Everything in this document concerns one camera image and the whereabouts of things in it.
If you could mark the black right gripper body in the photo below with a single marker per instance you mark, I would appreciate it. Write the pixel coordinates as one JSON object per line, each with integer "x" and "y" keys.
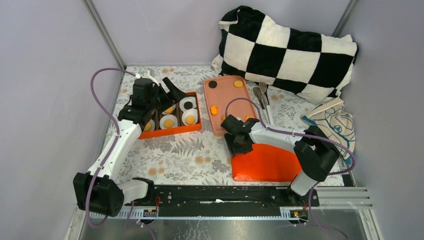
{"x": 235, "y": 146}

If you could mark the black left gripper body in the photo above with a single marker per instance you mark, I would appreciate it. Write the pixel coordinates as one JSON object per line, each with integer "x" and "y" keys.
{"x": 157, "y": 102}

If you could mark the black sandwich cookie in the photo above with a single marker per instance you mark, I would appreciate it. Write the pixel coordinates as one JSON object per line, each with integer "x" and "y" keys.
{"x": 212, "y": 84}
{"x": 188, "y": 105}

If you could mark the orange compartment box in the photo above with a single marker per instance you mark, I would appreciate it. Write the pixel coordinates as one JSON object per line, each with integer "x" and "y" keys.
{"x": 158, "y": 132}

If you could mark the round yellow biscuit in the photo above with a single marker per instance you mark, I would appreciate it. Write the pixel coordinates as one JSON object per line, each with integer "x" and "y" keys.
{"x": 190, "y": 120}
{"x": 168, "y": 123}
{"x": 148, "y": 127}
{"x": 169, "y": 110}
{"x": 238, "y": 83}

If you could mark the orange box lid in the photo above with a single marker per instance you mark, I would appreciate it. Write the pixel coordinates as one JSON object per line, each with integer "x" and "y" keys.
{"x": 265, "y": 163}

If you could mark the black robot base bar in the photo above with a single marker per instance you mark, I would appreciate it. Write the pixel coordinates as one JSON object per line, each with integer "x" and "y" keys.
{"x": 223, "y": 201}

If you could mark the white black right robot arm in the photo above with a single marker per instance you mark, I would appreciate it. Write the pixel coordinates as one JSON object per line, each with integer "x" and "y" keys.
{"x": 315, "y": 153}

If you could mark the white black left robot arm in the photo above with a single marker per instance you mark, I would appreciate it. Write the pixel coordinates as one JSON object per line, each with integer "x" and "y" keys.
{"x": 96, "y": 190}

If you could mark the white paper cupcake liner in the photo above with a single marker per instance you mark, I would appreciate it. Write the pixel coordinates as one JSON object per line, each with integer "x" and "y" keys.
{"x": 172, "y": 112}
{"x": 188, "y": 99}
{"x": 153, "y": 124}
{"x": 191, "y": 112}
{"x": 170, "y": 116}

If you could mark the floral tablecloth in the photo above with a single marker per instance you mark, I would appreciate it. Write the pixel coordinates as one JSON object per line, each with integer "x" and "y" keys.
{"x": 198, "y": 157}

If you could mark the cream blue printed cloth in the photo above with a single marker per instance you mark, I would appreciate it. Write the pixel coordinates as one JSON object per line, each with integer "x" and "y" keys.
{"x": 334, "y": 121}

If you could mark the black white checkered pillow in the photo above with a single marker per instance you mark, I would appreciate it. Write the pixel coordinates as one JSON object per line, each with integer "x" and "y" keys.
{"x": 308, "y": 64}

